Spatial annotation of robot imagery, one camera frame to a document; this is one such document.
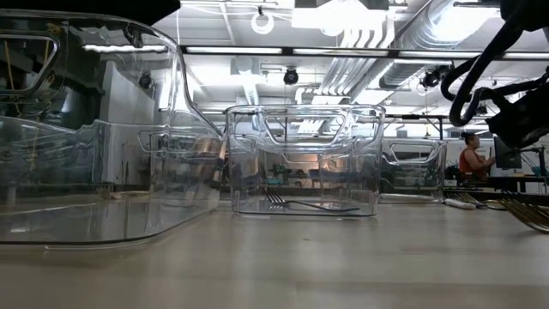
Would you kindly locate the black ceiling camera cluster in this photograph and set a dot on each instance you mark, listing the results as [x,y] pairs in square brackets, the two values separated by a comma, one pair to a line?
[431,78]

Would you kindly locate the overhead light bar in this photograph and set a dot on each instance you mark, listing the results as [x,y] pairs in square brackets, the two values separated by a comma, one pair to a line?
[257,50]

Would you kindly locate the silver ventilation duct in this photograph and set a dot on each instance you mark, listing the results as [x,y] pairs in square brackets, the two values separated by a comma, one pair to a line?
[429,26]

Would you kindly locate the black hanging camera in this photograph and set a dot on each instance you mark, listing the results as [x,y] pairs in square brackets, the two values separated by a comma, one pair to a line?
[291,77]
[145,81]

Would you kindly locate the black computer monitor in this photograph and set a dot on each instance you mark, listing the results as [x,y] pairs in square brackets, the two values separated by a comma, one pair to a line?
[508,159]

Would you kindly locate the black background rig frame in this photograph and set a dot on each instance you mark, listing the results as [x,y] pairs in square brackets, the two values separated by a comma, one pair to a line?
[412,116]

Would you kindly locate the gold fork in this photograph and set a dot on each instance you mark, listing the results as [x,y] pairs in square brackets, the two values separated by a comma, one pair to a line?
[493,201]

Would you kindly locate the clear plastic bin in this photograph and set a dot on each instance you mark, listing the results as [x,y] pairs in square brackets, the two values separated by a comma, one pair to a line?
[107,214]
[300,171]
[184,171]
[414,180]

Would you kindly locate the dark background desk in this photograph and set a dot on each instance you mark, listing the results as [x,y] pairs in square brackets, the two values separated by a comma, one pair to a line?
[506,182]

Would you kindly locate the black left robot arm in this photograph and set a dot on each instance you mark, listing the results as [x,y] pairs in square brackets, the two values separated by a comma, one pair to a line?
[43,4]

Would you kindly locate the person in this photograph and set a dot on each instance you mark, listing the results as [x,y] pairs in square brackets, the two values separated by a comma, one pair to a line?
[469,163]

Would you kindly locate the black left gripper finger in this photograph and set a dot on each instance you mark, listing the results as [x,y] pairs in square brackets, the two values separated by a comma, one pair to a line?
[158,8]

